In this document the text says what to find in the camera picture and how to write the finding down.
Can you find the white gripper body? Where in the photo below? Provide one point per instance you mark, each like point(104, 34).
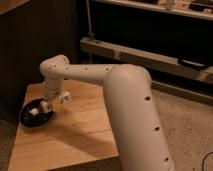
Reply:
point(51, 94)

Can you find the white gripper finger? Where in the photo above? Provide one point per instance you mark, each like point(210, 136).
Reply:
point(45, 104)
point(54, 105)

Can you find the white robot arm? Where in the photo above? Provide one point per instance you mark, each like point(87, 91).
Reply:
point(135, 123)

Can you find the black ceramic bowl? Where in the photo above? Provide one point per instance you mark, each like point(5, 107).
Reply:
point(27, 120)

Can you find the wooden table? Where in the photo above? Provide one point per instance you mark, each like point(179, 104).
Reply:
point(79, 132)

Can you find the metal vertical pole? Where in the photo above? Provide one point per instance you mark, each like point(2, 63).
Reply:
point(90, 32)

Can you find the grey metal beam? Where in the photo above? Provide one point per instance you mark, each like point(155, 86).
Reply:
point(149, 60)

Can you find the wooden shelf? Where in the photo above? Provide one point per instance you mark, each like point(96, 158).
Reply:
point(176, 7)

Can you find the black handle object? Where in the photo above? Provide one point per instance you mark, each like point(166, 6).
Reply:
point(192, 65)

